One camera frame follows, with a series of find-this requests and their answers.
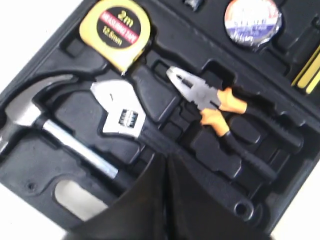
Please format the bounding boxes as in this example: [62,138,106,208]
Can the yellow tape measure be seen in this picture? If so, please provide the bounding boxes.
[79,0,151,75]

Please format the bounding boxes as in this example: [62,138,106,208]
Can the steel claw hammer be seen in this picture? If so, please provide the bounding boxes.
[0,74,132,191]

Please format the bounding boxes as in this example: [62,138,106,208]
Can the black plastic tool case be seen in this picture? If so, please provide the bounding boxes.
[0,0,320,235]

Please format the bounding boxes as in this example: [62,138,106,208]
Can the orange handled pliers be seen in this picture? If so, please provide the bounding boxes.
[165,66,303,182]

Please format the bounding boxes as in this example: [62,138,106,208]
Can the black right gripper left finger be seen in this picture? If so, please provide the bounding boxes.
[64,153,167,240]

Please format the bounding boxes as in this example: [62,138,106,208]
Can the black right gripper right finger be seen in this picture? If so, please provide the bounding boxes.
[166,154,272,240]

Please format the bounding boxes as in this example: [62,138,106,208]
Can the black adjustable wrench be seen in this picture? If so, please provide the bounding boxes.
[89,79,254,221]

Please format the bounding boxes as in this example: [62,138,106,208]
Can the roll of electrical tape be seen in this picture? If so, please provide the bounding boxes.
[223,0,283,51]

